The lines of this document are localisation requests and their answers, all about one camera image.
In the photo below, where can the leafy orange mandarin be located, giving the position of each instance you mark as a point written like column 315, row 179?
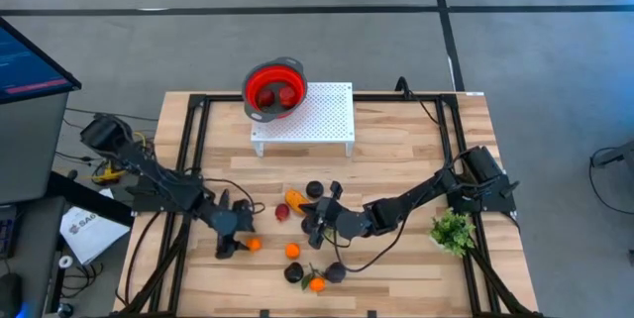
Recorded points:
column 317, row 284

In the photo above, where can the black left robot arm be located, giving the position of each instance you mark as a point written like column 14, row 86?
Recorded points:
column 148, row 167

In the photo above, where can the dark red round fruit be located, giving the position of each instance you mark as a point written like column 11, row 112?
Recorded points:
column 266, row 97

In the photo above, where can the small red fruit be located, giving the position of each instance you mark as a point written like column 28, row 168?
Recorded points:
column 282, row 212

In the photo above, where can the dark grey desk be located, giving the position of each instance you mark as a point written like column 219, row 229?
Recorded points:
column 34, row 268

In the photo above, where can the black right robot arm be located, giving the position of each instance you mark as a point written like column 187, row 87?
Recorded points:
column 421, row 191

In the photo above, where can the grey equipment leg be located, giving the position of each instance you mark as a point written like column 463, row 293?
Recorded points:
column 619, row 154

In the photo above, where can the red apple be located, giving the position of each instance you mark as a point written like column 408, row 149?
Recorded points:
column 287, row 96

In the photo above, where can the white printed booklet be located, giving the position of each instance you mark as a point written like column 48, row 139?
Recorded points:
column 94, row 236

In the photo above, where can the black aluminium table frame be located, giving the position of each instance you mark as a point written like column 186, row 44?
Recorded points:
column 376, row 97

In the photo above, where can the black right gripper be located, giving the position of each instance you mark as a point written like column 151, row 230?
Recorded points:
column 332, row 219

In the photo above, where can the small orange mandarin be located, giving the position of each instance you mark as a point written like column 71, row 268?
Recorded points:
column 254, row 244

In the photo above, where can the blue screen computer monitor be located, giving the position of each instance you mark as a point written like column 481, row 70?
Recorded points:
column 30, row 70

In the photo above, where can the black computer mouse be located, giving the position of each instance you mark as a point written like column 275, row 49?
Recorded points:
column 10, row 290

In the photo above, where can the dark purple plum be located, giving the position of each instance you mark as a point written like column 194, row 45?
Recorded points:
column 314, row 189
column 304, row 226

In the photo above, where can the wrinkled purple fruit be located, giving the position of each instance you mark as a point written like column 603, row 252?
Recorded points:
column 335, row 272

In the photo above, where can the glossy black plum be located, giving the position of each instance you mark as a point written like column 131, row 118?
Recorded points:
column 293, row 272

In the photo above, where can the white perforated metal rack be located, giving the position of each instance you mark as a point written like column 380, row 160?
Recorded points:
column 327, row 120

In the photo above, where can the black keyboard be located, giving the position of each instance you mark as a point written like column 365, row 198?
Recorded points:
column 7, row 231

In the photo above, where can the yellow orange mango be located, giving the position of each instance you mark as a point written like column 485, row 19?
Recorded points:
column 294, row 199

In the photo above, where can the red grey collapsible colander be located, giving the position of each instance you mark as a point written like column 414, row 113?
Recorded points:
column 275, row 77

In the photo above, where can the white tape roll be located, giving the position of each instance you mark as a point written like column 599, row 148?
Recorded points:
column 60, row 261

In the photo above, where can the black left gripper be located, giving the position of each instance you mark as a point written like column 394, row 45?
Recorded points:
column 229, row 221

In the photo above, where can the green plant sprig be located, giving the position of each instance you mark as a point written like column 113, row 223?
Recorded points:
column 452, row 231

